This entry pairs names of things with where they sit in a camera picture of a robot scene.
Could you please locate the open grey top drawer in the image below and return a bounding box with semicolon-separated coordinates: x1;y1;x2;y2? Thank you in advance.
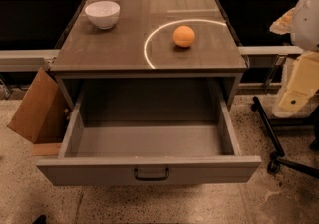
37;78;261;186

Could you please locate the white ceramic bowl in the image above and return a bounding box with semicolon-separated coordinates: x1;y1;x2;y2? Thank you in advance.
85;1;120;29

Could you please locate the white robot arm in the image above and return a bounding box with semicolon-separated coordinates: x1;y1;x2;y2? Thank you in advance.
270;0;319;117

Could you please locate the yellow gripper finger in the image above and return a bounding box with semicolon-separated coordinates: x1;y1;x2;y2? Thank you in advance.
278;51;319;112
270;9;294;35

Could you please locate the grey drawer cabinet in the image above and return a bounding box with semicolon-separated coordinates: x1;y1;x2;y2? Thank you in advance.
52;0;247;106

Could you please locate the black drawer handle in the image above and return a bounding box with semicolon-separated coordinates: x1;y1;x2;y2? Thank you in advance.
134;168;170;182

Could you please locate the grey metal shelf rail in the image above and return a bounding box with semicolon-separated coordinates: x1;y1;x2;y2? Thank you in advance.
0;49;60;72

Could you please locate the black wheeled stand base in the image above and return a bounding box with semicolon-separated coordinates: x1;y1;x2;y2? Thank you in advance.
251;97;319;178

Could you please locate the brown cardboard box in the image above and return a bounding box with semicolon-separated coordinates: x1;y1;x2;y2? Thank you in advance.
8;68;69;144

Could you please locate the orange fruit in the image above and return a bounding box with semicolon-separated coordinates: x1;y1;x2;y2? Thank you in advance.
173;25;195;48

